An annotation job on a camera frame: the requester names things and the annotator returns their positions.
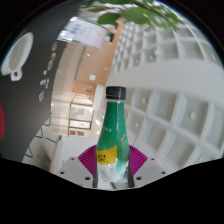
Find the white polka-dot mug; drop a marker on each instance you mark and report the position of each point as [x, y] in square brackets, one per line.
[18, 53]

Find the potted green leafy plant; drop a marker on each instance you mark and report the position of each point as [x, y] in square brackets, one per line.
[140, 15]

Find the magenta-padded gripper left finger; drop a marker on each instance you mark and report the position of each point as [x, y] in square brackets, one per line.
[75, 171]

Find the recessed ceiling lights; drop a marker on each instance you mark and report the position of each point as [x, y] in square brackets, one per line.
[192, 115]

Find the green plastic drink bottle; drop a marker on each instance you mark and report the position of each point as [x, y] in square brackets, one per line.
[113, 133]

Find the green round badge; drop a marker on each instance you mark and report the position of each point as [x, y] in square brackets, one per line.
[54, 46]

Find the flat round red coaster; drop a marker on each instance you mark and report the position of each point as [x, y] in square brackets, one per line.
[2, 121]

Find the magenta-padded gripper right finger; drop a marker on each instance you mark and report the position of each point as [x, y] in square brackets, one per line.
[150, 170]

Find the colourful round badge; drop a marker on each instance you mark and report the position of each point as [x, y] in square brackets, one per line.
[53, 56]
[50, 65]

